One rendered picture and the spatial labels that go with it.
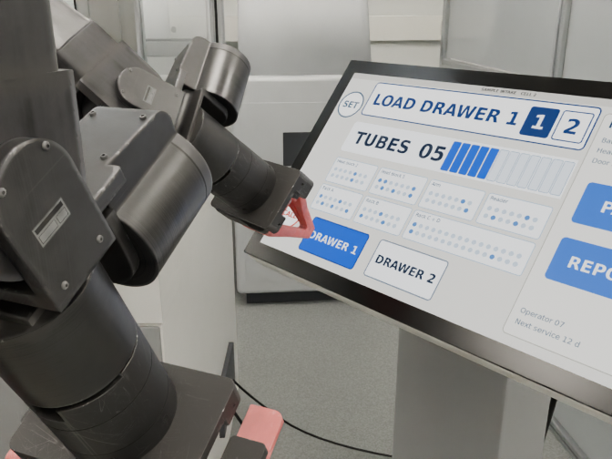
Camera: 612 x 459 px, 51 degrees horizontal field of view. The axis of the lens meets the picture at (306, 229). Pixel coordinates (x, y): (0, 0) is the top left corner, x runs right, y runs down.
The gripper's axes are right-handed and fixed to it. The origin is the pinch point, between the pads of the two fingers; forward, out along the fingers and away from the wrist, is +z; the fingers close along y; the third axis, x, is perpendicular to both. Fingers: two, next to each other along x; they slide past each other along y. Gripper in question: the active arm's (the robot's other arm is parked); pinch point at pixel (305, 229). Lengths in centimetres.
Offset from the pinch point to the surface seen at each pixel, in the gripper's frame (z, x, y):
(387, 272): 7.0, -0.3, -7.2
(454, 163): 6.9, -14.6, -8.2
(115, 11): -17.7, -14.4, 34.0
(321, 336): 152, 7, 121
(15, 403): 9, 43, 49
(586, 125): 7.2, -21.8, -20.1
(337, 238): 6.8, -1.9, 1.7
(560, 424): 160, -6, 25
